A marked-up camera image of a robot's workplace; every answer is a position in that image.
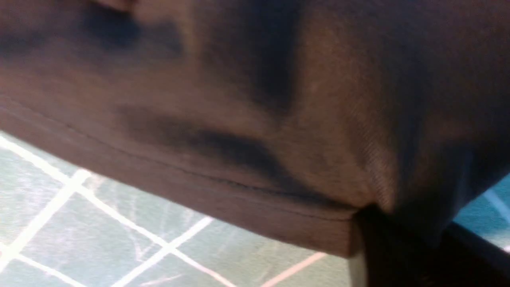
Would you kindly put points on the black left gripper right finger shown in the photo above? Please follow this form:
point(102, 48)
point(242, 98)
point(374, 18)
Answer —
point(464, 259)

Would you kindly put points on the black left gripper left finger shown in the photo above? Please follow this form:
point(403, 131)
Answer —
point(378, 252)

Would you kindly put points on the dark gray long-sleeve top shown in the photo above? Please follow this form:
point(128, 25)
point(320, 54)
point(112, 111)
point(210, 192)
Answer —
point(282, 117)

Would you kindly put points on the green grid cutting mat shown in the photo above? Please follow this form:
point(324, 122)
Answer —
point(63, 226)

